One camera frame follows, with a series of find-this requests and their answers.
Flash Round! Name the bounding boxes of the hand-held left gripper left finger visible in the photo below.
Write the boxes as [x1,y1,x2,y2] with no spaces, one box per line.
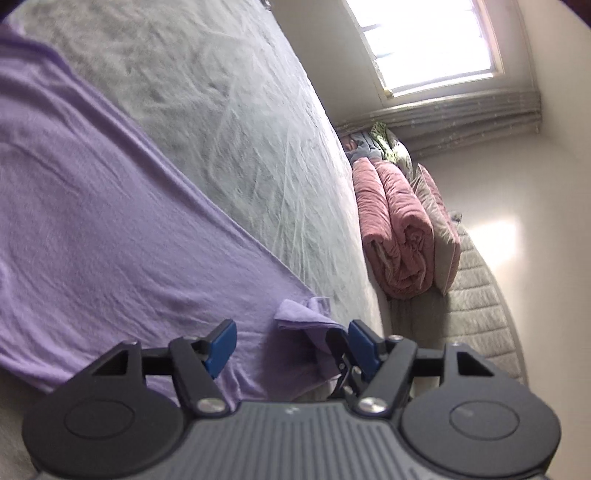
[91,318,239,413]

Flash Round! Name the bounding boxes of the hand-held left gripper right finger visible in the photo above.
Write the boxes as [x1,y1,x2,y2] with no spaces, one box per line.
[348,318,502,417]

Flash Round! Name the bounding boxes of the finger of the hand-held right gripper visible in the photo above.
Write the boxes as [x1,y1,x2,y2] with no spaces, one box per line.
[325,329,366,403]

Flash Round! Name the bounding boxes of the purple pants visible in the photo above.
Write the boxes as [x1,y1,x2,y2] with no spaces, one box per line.
[0,23,348,403]

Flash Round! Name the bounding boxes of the folded pink quilt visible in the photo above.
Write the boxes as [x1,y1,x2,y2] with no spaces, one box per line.
[351,156,437,302]

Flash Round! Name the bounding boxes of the grey quilted headboard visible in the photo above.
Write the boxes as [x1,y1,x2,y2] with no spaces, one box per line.
[390,220,528,387]

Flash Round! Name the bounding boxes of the beige pillow with pink edge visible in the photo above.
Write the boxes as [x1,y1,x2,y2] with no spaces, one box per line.
[413,163,463,297]

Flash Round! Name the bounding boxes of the grey-blue cloth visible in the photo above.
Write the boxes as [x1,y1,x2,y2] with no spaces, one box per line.
[344,131,385,163]

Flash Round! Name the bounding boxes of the floral green pillow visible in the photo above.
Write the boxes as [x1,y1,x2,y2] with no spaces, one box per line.
[369,122,415,177]

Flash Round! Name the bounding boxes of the patterned grey curtain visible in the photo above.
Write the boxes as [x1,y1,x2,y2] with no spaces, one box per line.
[331,89,542,156]

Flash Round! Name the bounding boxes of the window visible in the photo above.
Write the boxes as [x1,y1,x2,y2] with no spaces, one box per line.
[343,0,507,101]

